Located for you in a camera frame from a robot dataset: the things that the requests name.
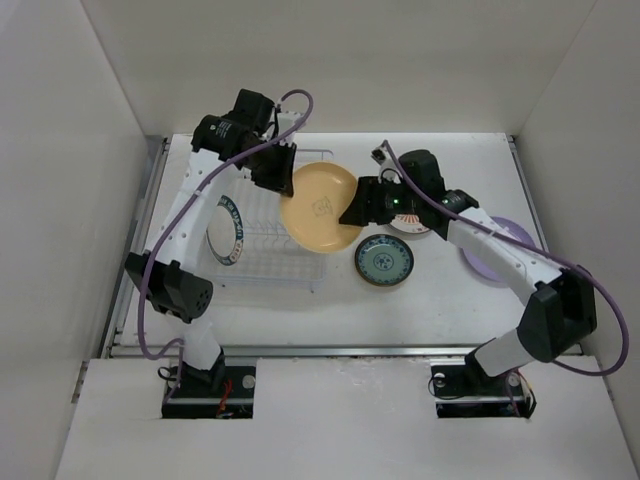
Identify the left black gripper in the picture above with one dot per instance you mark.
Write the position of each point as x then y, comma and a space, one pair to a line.
281, 180

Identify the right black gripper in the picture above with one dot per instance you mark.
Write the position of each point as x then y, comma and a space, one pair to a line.
366, 204

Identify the beige orange plate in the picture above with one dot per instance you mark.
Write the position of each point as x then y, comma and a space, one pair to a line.
322, 193

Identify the dark green rimmed plate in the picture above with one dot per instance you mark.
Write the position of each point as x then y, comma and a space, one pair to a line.
384, 260

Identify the purple rimmed patterned plate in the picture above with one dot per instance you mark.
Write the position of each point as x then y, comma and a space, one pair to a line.
408, 224

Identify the plain purple plate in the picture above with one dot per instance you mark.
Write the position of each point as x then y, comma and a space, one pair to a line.
491, 257

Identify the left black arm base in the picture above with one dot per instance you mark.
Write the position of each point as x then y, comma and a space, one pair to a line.
225, 392

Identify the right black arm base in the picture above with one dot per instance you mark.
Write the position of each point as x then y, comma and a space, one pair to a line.
456, 397

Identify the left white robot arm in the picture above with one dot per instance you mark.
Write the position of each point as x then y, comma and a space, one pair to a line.
255, 137

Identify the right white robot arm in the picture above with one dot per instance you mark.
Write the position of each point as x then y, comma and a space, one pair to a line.
559, 302

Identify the white wire dish rack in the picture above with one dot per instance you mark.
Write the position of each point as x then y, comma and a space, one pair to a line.
270, 256

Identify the aluminium table front rail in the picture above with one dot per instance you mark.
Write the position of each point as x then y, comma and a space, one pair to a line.
325, 351

